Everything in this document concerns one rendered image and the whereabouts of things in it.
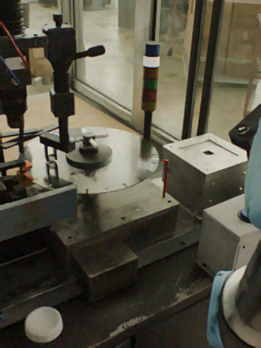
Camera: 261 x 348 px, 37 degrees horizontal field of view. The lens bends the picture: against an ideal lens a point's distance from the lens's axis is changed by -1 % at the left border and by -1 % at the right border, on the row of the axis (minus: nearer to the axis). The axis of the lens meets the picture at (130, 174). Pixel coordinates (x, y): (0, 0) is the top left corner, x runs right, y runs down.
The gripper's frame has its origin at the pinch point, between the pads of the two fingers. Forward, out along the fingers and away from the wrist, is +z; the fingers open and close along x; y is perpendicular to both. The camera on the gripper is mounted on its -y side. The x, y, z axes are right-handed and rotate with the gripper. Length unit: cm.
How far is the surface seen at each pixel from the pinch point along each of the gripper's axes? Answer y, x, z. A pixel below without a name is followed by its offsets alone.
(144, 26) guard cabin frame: 22, 75, -16
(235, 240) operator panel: -6.8, -3.0, 9.6
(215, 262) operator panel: -6.8, 0.9, 18.7
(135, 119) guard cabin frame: 22, 78, 19
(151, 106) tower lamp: 4.9, 44.3, -0.6
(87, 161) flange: -24.1, 27.7, 2.0
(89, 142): -22.1, 30.5, -1.1
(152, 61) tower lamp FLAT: 4.3, 44.5, -13.3
